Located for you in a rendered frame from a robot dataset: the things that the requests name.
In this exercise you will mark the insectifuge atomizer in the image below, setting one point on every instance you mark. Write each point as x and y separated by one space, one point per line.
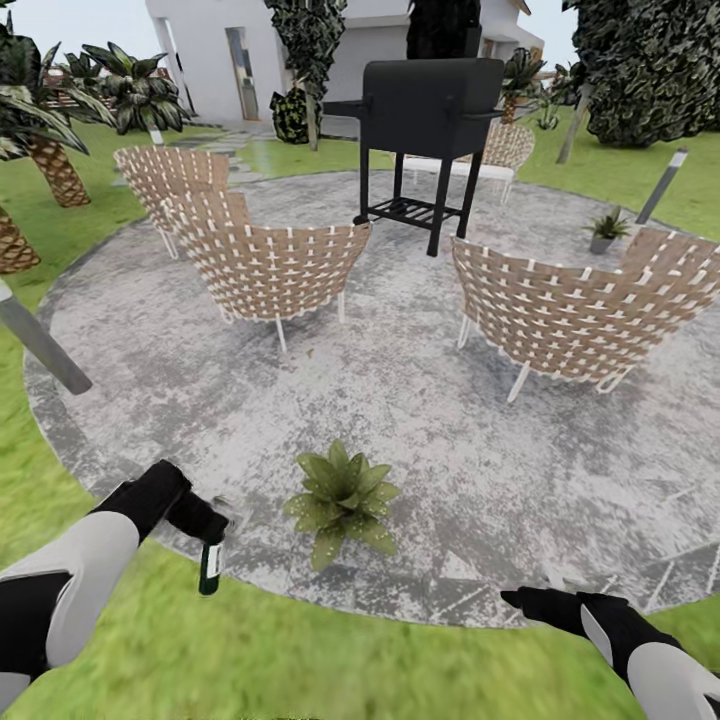
211 568

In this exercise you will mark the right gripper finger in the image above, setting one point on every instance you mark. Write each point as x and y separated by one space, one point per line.
514 598

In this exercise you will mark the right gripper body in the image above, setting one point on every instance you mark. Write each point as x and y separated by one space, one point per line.
544 606

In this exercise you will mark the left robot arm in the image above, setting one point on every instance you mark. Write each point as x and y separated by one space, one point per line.
46 616

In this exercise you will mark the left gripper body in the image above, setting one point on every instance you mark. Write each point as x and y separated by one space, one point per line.
204 523

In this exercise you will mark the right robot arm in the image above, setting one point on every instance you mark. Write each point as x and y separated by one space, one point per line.
668 683

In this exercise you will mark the pot plant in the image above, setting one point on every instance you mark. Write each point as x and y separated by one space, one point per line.
606 231
344 499

